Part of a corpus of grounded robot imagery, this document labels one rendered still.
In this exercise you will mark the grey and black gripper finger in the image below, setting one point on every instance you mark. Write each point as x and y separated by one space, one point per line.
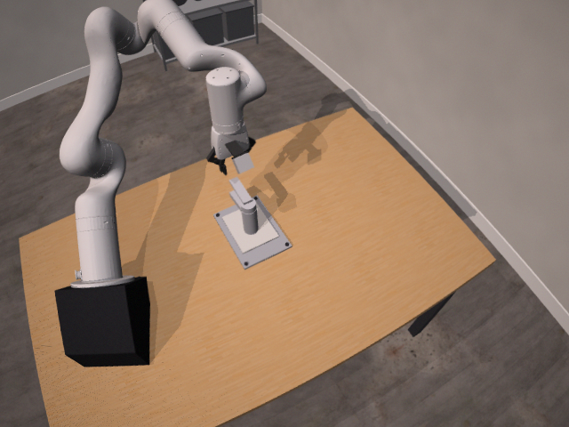
211 158
252 142

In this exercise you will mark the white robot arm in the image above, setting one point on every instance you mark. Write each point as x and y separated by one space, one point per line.
84 153

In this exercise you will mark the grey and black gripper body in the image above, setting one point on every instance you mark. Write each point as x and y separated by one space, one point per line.
220 139

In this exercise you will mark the grey tap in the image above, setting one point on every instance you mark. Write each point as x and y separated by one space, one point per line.
257 230

